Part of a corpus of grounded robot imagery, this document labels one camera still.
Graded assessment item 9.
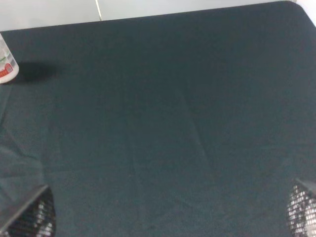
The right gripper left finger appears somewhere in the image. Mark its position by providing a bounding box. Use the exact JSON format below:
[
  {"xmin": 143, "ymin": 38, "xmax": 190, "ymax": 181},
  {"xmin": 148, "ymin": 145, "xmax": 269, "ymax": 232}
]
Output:
[{"xmin": 0, "ymin": 185, "xmax": 56, "ymax": 237}]

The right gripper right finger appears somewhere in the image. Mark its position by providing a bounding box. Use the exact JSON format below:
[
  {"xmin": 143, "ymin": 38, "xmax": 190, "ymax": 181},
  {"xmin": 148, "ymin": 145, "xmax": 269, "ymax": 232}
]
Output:
[{"xmin": 287, "ymin": 179, "xmax": 316, "ymax": 237}]

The black tablecloth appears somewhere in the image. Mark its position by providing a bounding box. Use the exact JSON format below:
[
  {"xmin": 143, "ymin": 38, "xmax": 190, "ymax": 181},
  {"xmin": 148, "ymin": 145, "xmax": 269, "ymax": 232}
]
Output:
[{"xmin": 0, "ymin": 1, "xmax": 316, "ymax": 237}]

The white milk bottle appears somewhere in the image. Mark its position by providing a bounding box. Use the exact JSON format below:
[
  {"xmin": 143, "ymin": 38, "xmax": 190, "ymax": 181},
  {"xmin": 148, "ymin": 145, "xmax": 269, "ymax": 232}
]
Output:
[{"xmin": 0, "ymin": 35, "xmax": 19, "ymax": 84}]

